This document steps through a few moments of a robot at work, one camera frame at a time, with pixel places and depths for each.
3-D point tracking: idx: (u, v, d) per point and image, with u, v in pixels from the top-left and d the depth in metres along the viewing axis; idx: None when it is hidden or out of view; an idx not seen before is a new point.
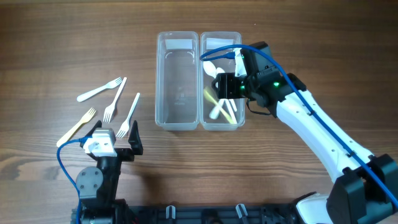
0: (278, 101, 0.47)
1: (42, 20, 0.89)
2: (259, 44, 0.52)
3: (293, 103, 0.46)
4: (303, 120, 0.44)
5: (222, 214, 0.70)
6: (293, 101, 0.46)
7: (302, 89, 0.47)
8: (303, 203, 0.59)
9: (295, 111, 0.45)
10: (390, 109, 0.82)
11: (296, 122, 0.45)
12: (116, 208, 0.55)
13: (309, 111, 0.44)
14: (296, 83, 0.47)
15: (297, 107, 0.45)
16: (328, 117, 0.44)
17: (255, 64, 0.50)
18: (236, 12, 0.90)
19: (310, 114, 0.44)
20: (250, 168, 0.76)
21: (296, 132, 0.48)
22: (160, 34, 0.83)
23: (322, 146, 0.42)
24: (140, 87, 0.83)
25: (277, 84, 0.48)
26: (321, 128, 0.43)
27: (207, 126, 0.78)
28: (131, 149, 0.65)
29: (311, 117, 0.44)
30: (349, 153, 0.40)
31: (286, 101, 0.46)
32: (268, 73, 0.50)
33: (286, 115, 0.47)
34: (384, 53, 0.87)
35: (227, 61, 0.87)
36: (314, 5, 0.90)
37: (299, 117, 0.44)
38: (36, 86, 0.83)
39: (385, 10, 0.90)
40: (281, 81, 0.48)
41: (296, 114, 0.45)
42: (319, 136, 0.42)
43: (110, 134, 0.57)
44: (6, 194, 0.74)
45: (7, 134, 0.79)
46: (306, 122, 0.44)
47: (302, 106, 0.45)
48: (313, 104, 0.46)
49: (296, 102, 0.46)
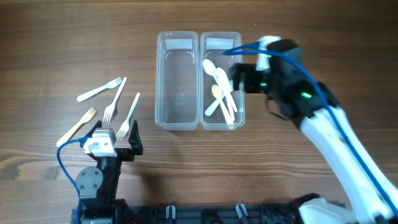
0: (306, 117, 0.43)
1: (42, 20, 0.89)
2: (284, 45, 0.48)
3: (325, 124, 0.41)
4: (334, 145, 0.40)
5: (222, 214, 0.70)
6: (326, 124, 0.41)
7: (334, 107, 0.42)
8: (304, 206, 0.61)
9: (326, 134, 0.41)
10: (390, 109, 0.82)
11: (326, 145, 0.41)
12: (116, 208, 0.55)
13: (342, 136, 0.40)
14: (328, 96, 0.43)
15: (330, 131, 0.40)
16: (362, 147, 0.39)
17: (282, 68, 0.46)
18: (236, 12, 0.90)
19: (343, 142, 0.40)
20: (250, 168, 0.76)
21: (319, 149, 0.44)
22: (160, 34, 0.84)
23: (349, 178, 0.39)
24: (140, 87, 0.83)
25: (306, 95, 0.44)
26: (352, 159, 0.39)
27: (207, 126, 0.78)
28: (131, 149, 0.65)
29: (344, 144, 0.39)
30: (382, 196, 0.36)
31: (316, 119, 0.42)
32: (293, 79, 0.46)
33: (315, 133, 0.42)
34: (384, 53, 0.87)
35: (227, 60, 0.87)
36: (314, 5, 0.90)
37: (329, 141, 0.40)
38: (36, 86, 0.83)
39: (385, 10, 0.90)
40: (311, 92, 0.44)
41: (327, 137, 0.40)
42: (351, 168, 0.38)
43: (110, 133, 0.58)
44: (6, 194, 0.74)
45: (7, 134, 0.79)
46: (336, 149, 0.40)
47: (334, 129, 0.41)
48: (347, 128, 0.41)
49: (328, 124, 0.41)
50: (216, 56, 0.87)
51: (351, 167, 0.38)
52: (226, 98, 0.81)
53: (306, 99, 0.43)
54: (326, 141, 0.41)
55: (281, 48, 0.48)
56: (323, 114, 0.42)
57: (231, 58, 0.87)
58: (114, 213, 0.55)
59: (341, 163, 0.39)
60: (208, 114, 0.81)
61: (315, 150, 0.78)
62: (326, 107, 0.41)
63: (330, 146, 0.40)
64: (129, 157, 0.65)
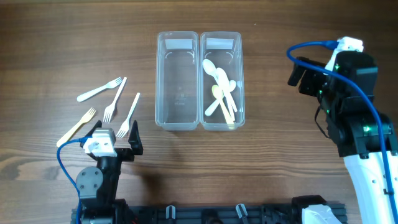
0: (359, 155, 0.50)
1: (42, 20, 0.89)
2: (367, 63, 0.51)
3: (376, 170, 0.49)
4: (376, 193, 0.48)
5: (222, 214, 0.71)
6: (378, 171, 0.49)
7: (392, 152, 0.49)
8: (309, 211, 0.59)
9: (370, 179, 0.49)
10: (390, 109, 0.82)
11: (364, 188, 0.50)
12: (116, 208, 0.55)
13: (387, 189, 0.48)
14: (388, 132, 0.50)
15: (377, 179, 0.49)
16: None
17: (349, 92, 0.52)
18: (236, 12, 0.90)
19: (386, 193, 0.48)
20: (250, 168, 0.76)
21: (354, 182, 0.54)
22: (160, 35, 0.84)
23: (374, 218, 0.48)
24: (140, 86, 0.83)
25: (367, 129, 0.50)
26: (387, 207, 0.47)
27: (207, 126, 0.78)
28: (131, 149, 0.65)
29: (385, 196, 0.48)
30: None
31: (368, 162, 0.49)
32: (355, 106, 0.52)
33: (357, 171, 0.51)
34: (384, 53, 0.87)
35: (227, 61, 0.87)
36: (314, 5, 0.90)
37: (372, 188, 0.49)
38: (36, 86, 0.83)
39: (385, 10, 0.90)
40: (371, 127, 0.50)
41: (372, 183, 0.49)
42: (377, 211, 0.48)
43: (110, 133, 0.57)
44: (6, 194, 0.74)
45: (7, 134, 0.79)
46: (379, 197, 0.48)
47: (382, 177, 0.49)
48: (395, 178, 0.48)
49: (377, 171, 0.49)
50: (216, 56, 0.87)
51: (379, 213, 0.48)
52: (226, 98, 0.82)
53: (365, 134, 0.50)
54: (368, 186, 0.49)
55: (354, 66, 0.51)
56: (377, 153, 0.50)
57: (231, 58, 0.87)
58: (114, 212, 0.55)
59: (370, 205, 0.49)
60: (208, 114, 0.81)
61: (315, 150, 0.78)
62: (385, 151, 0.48)
63: (371, 191, 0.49)
64: (129, 157, 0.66)
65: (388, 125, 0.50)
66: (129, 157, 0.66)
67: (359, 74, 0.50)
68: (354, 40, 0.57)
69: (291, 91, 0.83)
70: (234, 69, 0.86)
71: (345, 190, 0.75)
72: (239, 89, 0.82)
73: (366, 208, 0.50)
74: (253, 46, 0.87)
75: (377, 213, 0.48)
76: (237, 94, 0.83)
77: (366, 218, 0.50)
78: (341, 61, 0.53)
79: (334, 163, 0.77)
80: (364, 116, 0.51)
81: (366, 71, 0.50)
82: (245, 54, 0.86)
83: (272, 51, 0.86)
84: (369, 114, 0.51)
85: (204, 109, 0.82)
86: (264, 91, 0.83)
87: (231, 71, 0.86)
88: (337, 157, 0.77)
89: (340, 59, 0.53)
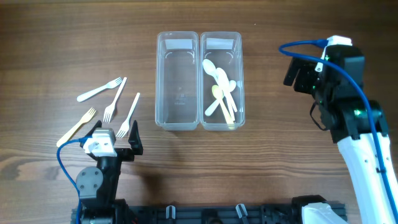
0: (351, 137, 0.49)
1: (42, 20, 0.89)
2: (354, 52, 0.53)
3: (367, 149, 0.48)
4: (369, 172, 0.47)
5: (222, 214, 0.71)
6: (369, 150, 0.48)
7: (382, 133, 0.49)
8: (308, 210, 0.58)
9: (363, 159, 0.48)
10: (390, 109, 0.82)
11: (359, 169, 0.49)
12: (116, 208, 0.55)
13: (380, 168, 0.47)
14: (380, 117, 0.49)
15: (369, 158, 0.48)
16: (393, 178, 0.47)
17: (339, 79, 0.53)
18: (236, 12, 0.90)
19: (379, 172, 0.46)
20: (250, 168, 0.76)
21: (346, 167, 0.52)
22: (160, 35, 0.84)
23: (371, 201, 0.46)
24: (140, 87, 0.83)
25: (357, 112, 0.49)
26: (382, 188, 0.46)
27: (207, 126, 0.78)
28: (131, 148, 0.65)
29: (378, 175, 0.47)
30: None
31: (360, 142, 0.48)
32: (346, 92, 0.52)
33: (349, 152, 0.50)
34: (384, 53, 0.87)
35: (227, 61, 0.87)
36: (314, 5, 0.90)
37: (365, 168, 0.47)
38: (36, 86, 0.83)
39: (385, 10, 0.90)
40: (362, 110, 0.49)
41: (364, 163, 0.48)
42: (374, 192, 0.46)
43: (110, 134, 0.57)
44: (6, 194, 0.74)
45: (7, 134, 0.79)
46: (372, 177, 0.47)
47: (374, 157, 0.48)
48: (387, 158, 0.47)
49: (369, 150, 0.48)
50: (216, 56, 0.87)
51: (374, 193, 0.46)
52: (226, 98, 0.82)
53: (356, 117, 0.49)
54: (360, 166, 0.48)
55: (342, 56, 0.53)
56: (368, 135, 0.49)
57: (231, 58, 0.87)
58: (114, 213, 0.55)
59: (364, 185, 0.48)
60: (208, 114, 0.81)
61: (314, 150, 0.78)
62: (375, 132, 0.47)
63: (364, 172, 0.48)
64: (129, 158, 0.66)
65: (379, 111, 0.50)
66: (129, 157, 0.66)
67: (348, 61, 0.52)
68: (341, 38, 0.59)
69: (291, 91, 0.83)
70: (234, 69, 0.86)
71: (345, 190, 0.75)
72: (239, 89, 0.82)
73: (360, 188, 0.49)
74: (253, 46, 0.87)
75: (370, 192, 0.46)
76: (237, 94, 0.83)
77: (360, 200, 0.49)
78: (330, 51, 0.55)
79: (334, 163, 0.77)
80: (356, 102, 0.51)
81: (354, 60, 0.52)
82: (245, 54, 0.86)
83: (272, 51, 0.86)
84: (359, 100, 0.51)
85: (204, 109, 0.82)
86: (264, 91, 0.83)
87: (231, 71, 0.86)
88: (336, 157, 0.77)
89: (329, 50, 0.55)
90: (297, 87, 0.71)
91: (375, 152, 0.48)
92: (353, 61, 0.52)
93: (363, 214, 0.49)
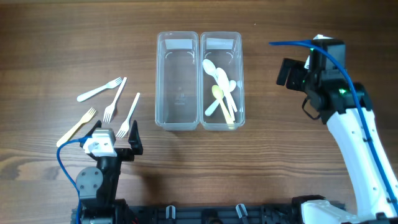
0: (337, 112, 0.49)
1: (42, 20, 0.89)
2: (335, 40, 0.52)
3: (353, 122, 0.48)
4: (356, 143, 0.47)
5: (222, 214, 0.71)
6: (355, 121, 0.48)
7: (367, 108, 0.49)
8: (307, 205, 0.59)
9: (351, 130, 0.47)
10: (390, 109, 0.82)
11: (346, 142, 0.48)
12: (116, 208, 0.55)
13: (366, 137, 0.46)
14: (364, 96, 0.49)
15: (356, 129, 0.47)
16: (381, 149, 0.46)
17: (324, 63, 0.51)
18: (236, 12, 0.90)
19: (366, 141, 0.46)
20: (250, 168, 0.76)
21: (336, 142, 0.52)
22: (160, 34, 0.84)
23: (360, 172, 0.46)
24: (140, 87, 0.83)
25: (343, 91, 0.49)
26: (370, 158, 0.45)
27: (207, 126, 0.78)
28: (131, 149, 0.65)
29: (365, 144, 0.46)
30: (390, 198, 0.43)
31: (346, 116, 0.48)
32: (332, 76, 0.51)
33: (336, 127, 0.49)
34: (384, 53, 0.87)
35: (227, 61, 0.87)
36: (314, 5, 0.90)
37: (352, 139, 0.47)
38: (36, 86, 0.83)
39: (385, 10, 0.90)
40: (347, 89, 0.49)
41: (351, 134, 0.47)
42: (363, 163, 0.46)
43: (110, 134, 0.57)
44: (6, 194, 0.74)
45: (7, 134, 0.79)
46: (359, 148, 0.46)
47: (360, 128, 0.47)
48: (372, 129, 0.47)
49: (356, 122, 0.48)
50: (216, 56, 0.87)
51: (362, 161, 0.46)
52: (226, 98, 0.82)
53: (342, 96, 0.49)
54: (347, 137, 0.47)
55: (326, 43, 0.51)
56: (354, 110, 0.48)
57: (231, 59, 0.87)
58: (113, 213, 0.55)
59: (352, 156, 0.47)
60: (208, 114, 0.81)
61: (314, 150, 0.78)
62: (360, 107, 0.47)
63: (351, 143, 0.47)
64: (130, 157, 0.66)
65: (362, 90, 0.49)
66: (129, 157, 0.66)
67: (331, 50, 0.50)
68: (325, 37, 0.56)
69: (291, 91, 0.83)
70: (234, 69, 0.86)
71: (345, 190, 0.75)
72: (239, 89, 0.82)
73: (349, 160, 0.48)
74: (253, 46, 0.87)
75: (360, 162, 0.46)
76: (237, 94, 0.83)
77: (351, 172, 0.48)
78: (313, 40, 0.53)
79: (334, 163, 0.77)
80: (341, 84, 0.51)
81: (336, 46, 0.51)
82: (245, 54, 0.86)
83: (272, 51, 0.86)
84: (344, 83, 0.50)
85: (204, 109, 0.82)
86: (264, 91, 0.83)
87: (231, 71, 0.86)
88: (336, 157, 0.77)
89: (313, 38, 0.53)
90: (288, 85, 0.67)
91: (360, 123, 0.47)
92: (335, 50, 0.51)
93: (353, 186, 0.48)
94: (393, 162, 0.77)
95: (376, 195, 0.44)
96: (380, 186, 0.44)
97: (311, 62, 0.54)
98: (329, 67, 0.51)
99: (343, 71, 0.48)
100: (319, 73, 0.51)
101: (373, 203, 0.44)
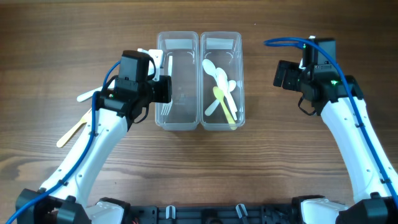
0: (329, 101, 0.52)
1: (41, 20, 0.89)
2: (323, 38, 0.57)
3: (345, 109, 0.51)
4: (349, 127, 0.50)
5: (222, 214, 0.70)
6: (347, 108, 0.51)
7: (359, 97, 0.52)
8: (309, 204, 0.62)
9: (344, 116, 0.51)
10: (389, 109, 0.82)
11: (341, 128, 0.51)
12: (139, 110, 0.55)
13: (358, 122, 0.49)
14: (355, 88, 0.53)
15: (347, 114, 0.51)
16: (374, 133, 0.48)
17: (316, 58, 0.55)
18: (236, 12, 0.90)
19: (358, 126, 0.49)
20: (250, 168, 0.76)
21: (333, 133, 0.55)
22: (160, 34, 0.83)
23: (356, 156, 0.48)
24: None
25: (334, 83, 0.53)
26: (362, 141, 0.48)
27: (207, 127, 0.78)
28: (163, 98, 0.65)
29: (357, 129, 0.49)
30: (384, 180, 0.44)
31: (338, 104, 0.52)
32: (324, 70, 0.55)
33: (330, 116, 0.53)
34: (383, 53, 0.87)
35: (226, 61, 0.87)
36: (314, 5, 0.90)
37: (345, 125, 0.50)
38: (36, 86, 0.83)
39: (385, 10, 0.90)
40: (338, 80, 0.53)
41: (344, 121, 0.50)
42: (357, 146, 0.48)
43: (137, 62, 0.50)
44: (5, 195, 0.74)
45: (7, 134, 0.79)
46: (352, 131, 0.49)
47: (352, 115, 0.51)
48: (364, 117, 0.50)
49: (347, 110, 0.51)
50: (216, 56, 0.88)
51: (356, 145, 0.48)
52: (226, 98, 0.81)
53: (334, 86, 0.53)
54: (341, 123, 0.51)
55: (318, 40, 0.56)
56: (346, 98, 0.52)
57: (231, 58, 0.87)
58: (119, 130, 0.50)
59: (346, 140, 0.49)
60: (208, 114, 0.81)
61: (314, 150, 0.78)
62: (351, 95, 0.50)
63: (344, 127, 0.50)
64: (164, 96, 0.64)
65: (352, 82, 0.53)
66: (160, 98, 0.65)
67: (322, 46, 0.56)
68: (326, 43, 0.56)
69: (291, 92, 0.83)
70: (234, 69, 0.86)
71: (345, 190, 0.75)
72: (239, 89, 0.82)
73: (344, 146, 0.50)
74: (253, 46, 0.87)
75: (353, 146, 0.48)
76: (237, 94, 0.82)
77: (347, 158, 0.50)
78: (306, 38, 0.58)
79: (334, 163, 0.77)
80: (334, 76, 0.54)
81: (326, 44, 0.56)
82: (245, 54, 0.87)
83: (272, 51, 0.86)
84: (336, 76, 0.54)
85: (204, 109, 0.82)
86: (264, 91, 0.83)
87: (230, 71, 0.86)
88: (336, 157, 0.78)
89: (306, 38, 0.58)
90: (285, 85, 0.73)
91: (352, 111, 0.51)
92: (326, 46, 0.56)
93: (351, 173, 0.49)
94: (393, 162, 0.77)
95: (369, 176, 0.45)
96: (373, 167, 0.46)
97: (306, 58, 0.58)
98: (321, 62, 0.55)
99: (334, 63, 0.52)
100: (313, 67, 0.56)
101: (367, 185, 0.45)
